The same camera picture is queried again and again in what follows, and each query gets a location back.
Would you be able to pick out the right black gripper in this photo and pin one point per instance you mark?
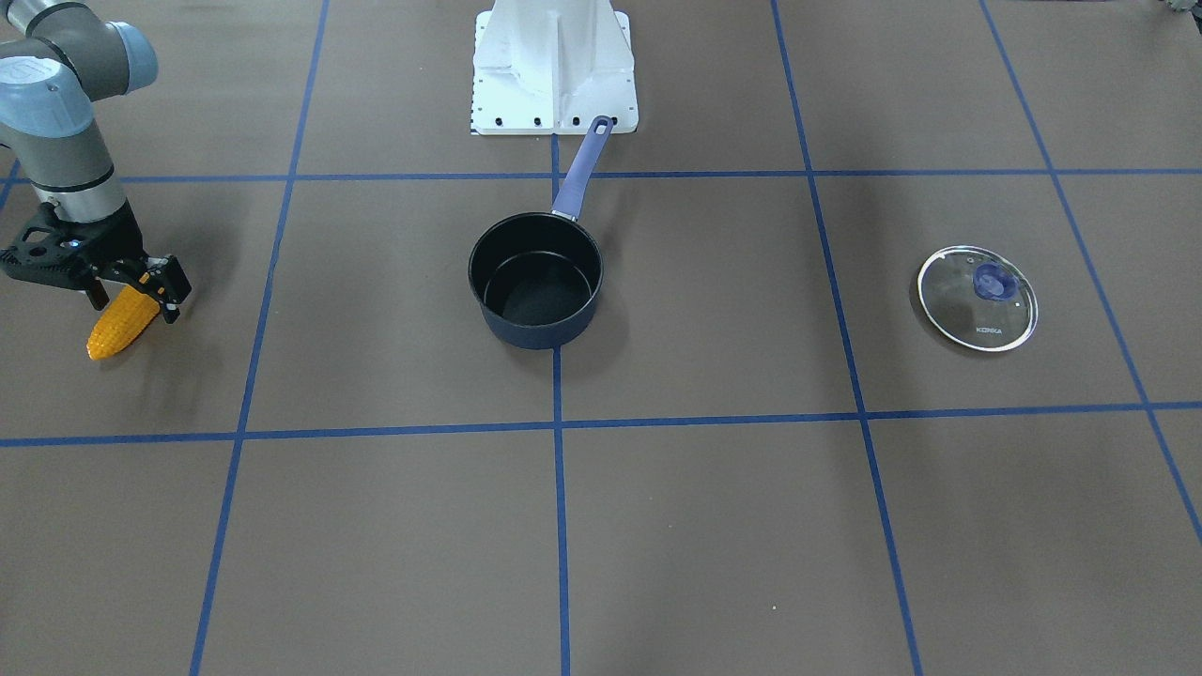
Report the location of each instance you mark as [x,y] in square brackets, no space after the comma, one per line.
[119,238]

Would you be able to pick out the yellow toy corn cob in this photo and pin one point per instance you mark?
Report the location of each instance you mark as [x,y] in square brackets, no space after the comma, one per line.
[121,323]

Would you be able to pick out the glass pot lid blue knob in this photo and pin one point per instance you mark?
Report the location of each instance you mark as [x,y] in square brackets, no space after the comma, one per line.
[977,299]

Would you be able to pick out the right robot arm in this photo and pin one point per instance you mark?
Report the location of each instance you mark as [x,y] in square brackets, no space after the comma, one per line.
[65,60]

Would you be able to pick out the dark blue saucepan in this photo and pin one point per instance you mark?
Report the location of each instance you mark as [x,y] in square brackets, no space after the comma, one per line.
[536,276]

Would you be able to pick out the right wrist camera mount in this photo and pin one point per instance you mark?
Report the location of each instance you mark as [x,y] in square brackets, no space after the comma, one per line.
[48,252]

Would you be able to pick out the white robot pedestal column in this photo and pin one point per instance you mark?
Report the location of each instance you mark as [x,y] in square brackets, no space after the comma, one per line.
[552,67]

